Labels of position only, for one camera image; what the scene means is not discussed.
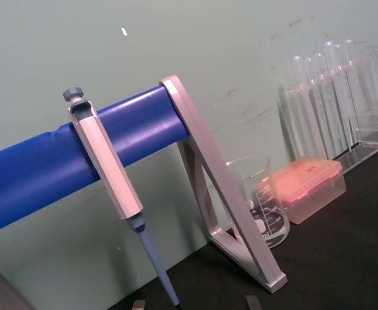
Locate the clear acrylic test tube rack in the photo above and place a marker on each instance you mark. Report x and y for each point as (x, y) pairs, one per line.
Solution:
(369, 106)

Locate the clear test tube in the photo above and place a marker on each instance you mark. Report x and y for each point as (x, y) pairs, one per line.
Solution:
(339, 64)
(351, 58)
(331, 61)
(300, 84)
(322, 74)
(311, 80)

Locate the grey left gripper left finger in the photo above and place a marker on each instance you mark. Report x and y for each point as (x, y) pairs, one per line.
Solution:
(139, 305)

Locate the black table cloth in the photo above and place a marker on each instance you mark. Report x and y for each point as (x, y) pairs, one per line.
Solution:
(337, 258)

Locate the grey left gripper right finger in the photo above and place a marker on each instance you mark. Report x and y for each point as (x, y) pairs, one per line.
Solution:
(252, 303)

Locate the clear glass beaker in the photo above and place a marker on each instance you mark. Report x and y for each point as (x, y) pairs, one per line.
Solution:
(269, 223)

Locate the white and blue pipette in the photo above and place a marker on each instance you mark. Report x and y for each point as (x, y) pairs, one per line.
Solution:
(106, 161)

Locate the orange pipette tip box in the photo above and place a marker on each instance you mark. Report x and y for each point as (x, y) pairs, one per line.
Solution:
(308, 190)

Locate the pipette stand with blue bar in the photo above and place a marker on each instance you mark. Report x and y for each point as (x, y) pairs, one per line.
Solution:
(40, 174)

